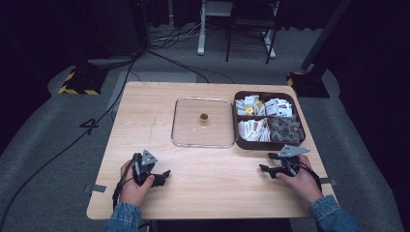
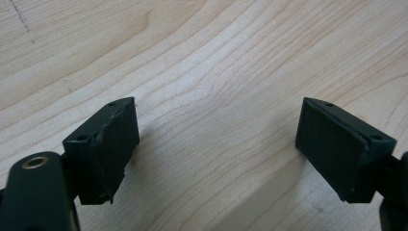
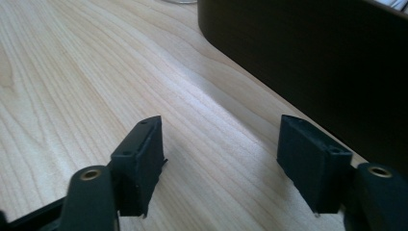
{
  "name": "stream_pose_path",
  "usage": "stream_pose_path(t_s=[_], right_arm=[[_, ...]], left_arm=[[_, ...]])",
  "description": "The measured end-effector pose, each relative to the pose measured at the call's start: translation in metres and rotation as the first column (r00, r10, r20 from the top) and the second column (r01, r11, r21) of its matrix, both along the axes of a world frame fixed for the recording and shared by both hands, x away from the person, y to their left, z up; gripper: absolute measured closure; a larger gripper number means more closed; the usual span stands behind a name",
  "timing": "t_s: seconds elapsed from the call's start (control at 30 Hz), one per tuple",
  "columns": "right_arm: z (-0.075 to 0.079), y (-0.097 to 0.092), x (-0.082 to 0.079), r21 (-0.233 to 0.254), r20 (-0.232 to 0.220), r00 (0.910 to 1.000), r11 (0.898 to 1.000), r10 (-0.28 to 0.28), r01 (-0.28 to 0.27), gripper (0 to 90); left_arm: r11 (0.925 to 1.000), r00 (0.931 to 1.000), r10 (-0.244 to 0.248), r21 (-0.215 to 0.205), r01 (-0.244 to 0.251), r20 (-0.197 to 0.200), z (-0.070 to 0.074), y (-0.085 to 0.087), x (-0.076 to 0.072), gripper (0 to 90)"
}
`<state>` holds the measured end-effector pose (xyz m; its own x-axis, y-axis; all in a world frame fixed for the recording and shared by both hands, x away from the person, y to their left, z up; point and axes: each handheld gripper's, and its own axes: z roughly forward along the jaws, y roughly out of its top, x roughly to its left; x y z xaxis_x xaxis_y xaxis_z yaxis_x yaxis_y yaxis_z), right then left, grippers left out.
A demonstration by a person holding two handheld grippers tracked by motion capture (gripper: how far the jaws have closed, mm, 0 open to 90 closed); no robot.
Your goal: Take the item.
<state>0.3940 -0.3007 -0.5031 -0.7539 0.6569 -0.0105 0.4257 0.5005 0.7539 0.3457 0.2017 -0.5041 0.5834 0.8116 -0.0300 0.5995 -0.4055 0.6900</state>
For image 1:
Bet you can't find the pile of white printed packets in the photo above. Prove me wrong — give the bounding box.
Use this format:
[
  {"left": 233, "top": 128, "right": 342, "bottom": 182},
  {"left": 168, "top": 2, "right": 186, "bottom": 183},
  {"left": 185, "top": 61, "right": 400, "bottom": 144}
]
[{"left": 264, "top": 97, "right": 294, "bottom": 118}]

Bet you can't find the white desk leg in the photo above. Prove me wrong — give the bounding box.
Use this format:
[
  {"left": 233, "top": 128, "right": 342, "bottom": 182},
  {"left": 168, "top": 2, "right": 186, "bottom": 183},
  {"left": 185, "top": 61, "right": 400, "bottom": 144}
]
[
  {"left": 196, "top": 0, "right": 234, "bottom": 57},
  {"left": 262, "top": 0, "right": 280, "bottom": 60}
]

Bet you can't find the right hand-held gripper black cable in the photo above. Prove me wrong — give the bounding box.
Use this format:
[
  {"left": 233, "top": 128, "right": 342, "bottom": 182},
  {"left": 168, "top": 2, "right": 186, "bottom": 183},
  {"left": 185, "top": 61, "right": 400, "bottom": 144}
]
[{"left": 297, "top": 161, "right": 324, "bottom": 191}]

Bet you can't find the pile of dark grey packets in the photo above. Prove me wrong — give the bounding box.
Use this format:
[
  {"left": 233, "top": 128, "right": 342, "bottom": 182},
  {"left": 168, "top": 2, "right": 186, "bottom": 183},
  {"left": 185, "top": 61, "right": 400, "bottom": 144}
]
[{"left": 267, "top": 115, "right": 306, "bottom": 144}]

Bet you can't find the left hand-held gripper black cable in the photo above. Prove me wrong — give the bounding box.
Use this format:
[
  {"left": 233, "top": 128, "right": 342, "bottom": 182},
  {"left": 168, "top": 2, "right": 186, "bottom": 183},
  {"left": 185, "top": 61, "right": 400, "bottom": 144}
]
[{"left": 111, "top": 159, "right": 135, "bottom": 211}]

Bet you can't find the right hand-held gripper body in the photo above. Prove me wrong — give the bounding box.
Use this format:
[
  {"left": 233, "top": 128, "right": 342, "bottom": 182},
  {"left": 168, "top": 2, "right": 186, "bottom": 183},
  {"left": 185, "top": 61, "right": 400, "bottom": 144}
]
[{"left": 276, "top": 144, "right": 311, "bottom": 179}]

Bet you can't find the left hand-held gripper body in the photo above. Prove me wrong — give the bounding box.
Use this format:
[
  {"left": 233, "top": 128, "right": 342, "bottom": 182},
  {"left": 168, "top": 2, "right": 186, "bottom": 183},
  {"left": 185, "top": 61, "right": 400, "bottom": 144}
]
[{"left": 132, "top": 149, "right": 159, "bottom": 188}]

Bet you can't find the bundle of floor cables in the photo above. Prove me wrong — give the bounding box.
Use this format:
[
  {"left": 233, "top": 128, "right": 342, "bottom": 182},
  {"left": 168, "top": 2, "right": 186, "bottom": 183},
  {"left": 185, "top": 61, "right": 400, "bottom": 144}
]
[{"left": 148, "top": 17, "right": 211, "bottom": 50}]

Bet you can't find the black stand slanted pole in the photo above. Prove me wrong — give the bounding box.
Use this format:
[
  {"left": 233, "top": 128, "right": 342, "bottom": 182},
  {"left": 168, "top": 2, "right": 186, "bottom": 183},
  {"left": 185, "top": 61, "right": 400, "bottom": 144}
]
[{"left": 285, "top": 0, "right": 353, "bottom": 100}]

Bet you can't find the person's right hand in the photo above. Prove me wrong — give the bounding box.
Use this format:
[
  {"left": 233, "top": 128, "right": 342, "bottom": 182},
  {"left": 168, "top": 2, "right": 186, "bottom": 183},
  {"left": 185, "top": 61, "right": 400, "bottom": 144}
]
[{"left": 275, "top": 155, "right": 324, "bottom": 205}]

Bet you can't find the hand-held gripper black cable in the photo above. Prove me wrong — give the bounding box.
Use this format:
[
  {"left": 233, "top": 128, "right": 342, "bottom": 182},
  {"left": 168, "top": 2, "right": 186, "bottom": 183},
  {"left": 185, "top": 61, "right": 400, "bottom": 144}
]
[
  {"left": 297, "top": 161, "right": 324, "bottom": 191},
  {"left": 111, "top": 159, "right": 135, "bottom": 211}
]

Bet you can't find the black metal chair frame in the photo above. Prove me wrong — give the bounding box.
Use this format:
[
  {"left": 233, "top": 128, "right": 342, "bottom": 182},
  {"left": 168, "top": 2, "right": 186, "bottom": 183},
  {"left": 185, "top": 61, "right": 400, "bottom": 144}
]
[{"left": 224, "top": 0, "right": 280, "bottom": 65}]

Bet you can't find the person's left hand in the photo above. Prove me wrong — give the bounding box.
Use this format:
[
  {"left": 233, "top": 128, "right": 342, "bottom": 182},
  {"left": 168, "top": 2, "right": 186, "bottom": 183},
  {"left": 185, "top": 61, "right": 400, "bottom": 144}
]
[{"left": 119, "top": 159, "right": 156, "bottom": 208}]

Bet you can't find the long black floor cable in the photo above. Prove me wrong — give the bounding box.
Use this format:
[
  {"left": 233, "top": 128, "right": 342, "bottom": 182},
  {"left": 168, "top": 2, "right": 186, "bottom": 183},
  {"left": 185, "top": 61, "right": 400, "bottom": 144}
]
[{"left": 0, "top": 52, "right": 141, "bottom": 228}]

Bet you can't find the black stand yellow striped base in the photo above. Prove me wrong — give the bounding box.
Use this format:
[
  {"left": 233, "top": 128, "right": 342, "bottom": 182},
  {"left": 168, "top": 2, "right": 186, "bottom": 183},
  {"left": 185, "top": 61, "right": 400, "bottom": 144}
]
[{"left": 58, "top": 0, "right": 109, "bottom": 97}]

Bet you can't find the thin black floor cable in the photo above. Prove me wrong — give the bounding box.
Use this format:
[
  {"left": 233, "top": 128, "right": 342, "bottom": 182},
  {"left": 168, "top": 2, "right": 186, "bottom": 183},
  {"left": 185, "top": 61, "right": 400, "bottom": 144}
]
[{"left": 144, "top": 48, "right": 236, "bottom": 85}]

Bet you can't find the clear glass lid gold knob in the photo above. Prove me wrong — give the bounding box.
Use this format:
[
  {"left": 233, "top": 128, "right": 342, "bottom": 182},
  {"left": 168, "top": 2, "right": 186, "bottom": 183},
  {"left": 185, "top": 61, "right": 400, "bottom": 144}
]
[{"left": 170, "top": 97, "right": 237, "bottom": 150}]

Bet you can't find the pile of white stick packets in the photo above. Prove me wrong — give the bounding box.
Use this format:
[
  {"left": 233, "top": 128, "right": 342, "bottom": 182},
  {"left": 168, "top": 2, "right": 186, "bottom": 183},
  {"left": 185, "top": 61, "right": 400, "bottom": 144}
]
[{"left": 237, "top": 118, "right": 273, "bottom": 143}]

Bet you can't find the dark brown compartment box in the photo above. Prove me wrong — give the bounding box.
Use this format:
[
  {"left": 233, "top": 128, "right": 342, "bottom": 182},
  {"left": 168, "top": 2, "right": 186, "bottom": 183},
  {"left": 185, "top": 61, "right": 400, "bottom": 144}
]
[{"left": 232, "top": 90, "right": 307, "bottom": 152}]

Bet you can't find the pile of white yellow packets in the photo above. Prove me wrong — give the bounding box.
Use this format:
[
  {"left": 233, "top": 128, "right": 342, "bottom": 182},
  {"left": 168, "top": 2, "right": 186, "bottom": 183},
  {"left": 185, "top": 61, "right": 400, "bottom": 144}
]
[{"left": 234, "top": 94, "right": 266, "bottom": 117}]

